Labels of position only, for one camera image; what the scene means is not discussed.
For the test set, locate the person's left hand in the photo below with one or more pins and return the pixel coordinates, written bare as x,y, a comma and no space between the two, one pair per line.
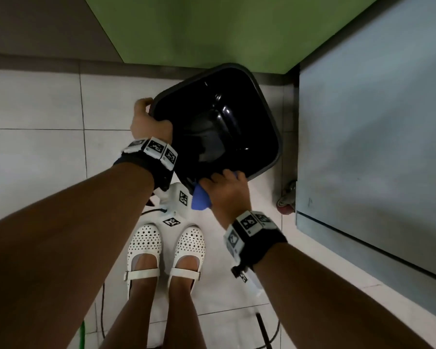
149,123

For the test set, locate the person's right hand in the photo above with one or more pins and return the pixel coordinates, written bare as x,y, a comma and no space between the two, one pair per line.
227,196

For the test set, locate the blue cleaning cloth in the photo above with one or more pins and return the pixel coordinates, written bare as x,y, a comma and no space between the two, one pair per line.
200,201

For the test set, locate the black plastic waste bin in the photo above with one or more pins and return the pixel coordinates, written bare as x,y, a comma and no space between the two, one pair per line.
239,105

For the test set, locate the person's right forearm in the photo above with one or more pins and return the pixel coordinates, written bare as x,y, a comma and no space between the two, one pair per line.
330,305

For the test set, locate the person's left forearm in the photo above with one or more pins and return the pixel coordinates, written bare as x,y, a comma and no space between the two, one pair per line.
65,258

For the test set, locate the person's right leg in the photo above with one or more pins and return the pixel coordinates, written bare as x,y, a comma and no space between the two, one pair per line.
183,312

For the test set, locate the person's leg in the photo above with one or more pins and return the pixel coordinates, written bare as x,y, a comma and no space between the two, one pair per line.
183,312
134,312

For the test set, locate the person's left leg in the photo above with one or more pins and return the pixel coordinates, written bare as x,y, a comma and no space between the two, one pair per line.
134,312

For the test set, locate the black left wristband with markers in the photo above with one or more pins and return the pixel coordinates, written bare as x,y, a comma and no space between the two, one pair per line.
145,159

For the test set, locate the black wristband with markers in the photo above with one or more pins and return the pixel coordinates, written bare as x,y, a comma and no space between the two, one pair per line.
261,243
145,159

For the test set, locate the white perforated right shoe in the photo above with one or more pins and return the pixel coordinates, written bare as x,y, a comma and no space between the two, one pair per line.
190,241

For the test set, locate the white perforated shoe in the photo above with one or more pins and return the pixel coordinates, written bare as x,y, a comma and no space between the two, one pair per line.
190,241
145,239

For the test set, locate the black right wristband with markers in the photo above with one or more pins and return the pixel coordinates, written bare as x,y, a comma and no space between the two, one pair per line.
261,243

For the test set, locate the caster wheel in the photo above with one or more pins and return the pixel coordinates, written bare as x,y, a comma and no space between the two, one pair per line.
287,201

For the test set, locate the white perforated left shoe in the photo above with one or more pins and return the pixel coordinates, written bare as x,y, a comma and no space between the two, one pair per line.
145,239

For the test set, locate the black rod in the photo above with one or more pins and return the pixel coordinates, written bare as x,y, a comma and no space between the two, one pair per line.
264,332

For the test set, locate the grey cabinet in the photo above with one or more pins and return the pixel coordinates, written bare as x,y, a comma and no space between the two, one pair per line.
378,141

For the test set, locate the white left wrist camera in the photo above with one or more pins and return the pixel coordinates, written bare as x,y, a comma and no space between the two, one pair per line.
174,207

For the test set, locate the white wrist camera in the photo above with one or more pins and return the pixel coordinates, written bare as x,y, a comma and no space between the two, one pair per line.
250,279
174,207

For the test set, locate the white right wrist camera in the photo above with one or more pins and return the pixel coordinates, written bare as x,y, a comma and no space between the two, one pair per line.
250,279

